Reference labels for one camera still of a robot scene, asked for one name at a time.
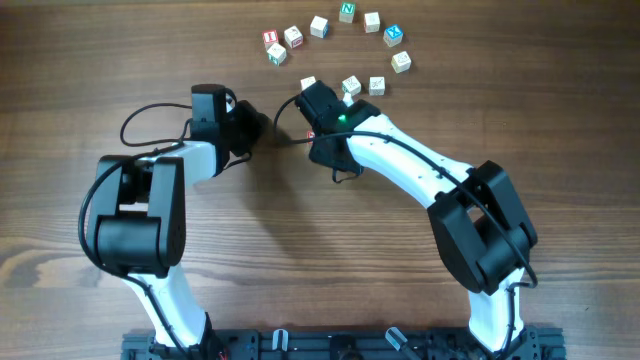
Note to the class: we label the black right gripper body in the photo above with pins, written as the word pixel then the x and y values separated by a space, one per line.
pixel 321 153

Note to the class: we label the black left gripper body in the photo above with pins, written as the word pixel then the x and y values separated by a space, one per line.
pixel 244 130

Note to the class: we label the green E W block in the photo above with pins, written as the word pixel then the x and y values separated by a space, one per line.
pixel 307 82

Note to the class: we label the green B letter block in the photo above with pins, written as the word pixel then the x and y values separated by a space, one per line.
pixel 351 86

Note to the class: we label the red-sided Z block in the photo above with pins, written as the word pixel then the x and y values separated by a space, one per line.
pixel 377 86

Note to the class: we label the green N letter block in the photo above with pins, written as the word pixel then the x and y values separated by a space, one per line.
pixel 347 12

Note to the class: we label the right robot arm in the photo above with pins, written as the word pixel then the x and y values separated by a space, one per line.
pixel 483 233

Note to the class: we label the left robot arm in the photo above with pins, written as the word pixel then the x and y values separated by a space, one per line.
pixel 132 221

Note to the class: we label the green J letter block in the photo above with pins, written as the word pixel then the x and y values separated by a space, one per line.
pixel 277 54

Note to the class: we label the red 6 number block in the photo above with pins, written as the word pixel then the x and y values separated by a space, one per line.
pixel 293 37

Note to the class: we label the plain blue-sided block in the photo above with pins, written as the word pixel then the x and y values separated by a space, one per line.
pixel 319 27

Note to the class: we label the yellow-sided picture block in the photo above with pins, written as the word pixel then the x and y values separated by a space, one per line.
pixel 401 62

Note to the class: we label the red I letter block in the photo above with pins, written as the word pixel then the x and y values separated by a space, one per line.
pixel 270 37

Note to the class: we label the red-sided plain top block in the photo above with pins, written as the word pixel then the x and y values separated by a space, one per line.
pixel 372 22

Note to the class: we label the blue X letter block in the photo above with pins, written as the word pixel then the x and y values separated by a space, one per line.
pixel 393 35

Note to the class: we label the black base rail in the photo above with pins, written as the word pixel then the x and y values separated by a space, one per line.
pixel 533 343

